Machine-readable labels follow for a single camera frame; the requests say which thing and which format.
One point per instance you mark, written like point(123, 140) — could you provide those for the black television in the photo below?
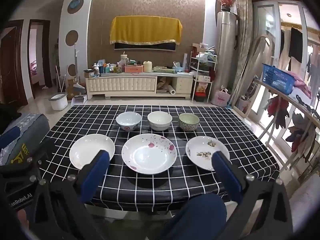
point(145, 47)

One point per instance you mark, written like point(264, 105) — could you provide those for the blue white patterned bowl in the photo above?
point(128, 120)

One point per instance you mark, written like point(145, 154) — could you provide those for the white dustpan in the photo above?
point(79, 100)

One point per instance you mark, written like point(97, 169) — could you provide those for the black white checked tablecloth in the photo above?
point(160, 190)

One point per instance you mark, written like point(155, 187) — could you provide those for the white grey mop bucket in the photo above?
point(58, 102)

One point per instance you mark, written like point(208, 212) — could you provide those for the silver standing air conditioner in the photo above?
point(226, 55)

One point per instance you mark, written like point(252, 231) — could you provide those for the grey broom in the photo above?
point(78, 85)

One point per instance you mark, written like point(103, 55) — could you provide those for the blue basin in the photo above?
point(178, 69)

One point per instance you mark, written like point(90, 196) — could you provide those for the pink clothes pile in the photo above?
point(301, 82)

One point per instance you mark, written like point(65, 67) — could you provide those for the cream canister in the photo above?
point(148, 66)

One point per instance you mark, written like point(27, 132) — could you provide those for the pink petal white plate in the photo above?
point(147, 152)

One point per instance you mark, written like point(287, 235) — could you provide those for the leaf print white plate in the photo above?
point(200, 146)

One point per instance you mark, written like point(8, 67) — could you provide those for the red flower vase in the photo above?
point(226, 2)

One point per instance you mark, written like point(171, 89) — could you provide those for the blue plastic basket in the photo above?
point(277, 78)

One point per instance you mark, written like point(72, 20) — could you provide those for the plain white plate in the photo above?
point(87, 147)

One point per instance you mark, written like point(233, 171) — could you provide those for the cardboard box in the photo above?
point(71, 88)

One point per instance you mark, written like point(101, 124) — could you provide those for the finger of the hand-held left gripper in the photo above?
point(10, 137)
point(46, 150)

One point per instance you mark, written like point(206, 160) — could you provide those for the round brown wall panel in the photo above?
point(72, 37)
point(72, 70)

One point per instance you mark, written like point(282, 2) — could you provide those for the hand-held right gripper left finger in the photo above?
point(96, 172)

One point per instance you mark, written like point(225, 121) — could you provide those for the white paper roll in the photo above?
point(170, 90)

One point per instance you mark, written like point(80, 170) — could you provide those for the yellow television cover cloth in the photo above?
point(146, 28)

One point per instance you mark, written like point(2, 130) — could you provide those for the brown doorway frame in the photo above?
point(47, 55)

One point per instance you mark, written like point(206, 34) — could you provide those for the beige patterned curtain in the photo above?
point(245, 42)

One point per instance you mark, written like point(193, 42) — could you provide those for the cream white bowl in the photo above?
point(159, 120)

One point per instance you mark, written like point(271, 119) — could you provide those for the cream television cabinet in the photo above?
point(120, 83)

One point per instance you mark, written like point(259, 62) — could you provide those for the white cup with straw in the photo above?
point(124, 58)

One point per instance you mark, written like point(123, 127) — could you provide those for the brown wooden door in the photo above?
point(12, 62)

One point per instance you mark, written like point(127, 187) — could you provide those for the green folded cloth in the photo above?
point(162, 69)

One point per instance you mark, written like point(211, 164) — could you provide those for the green floral bowl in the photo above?
point(189, 120)

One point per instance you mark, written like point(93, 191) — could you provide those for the person's blue trouser leg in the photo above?
point(197, 217)

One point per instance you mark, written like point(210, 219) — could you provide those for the pink box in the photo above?
point(133, 68)

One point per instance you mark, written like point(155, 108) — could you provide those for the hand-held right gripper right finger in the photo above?
point(226, 172)

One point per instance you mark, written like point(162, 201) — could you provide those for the black hanging garment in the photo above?
point(296, 45)

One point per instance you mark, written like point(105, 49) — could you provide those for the pink bag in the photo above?
point(221, 97)

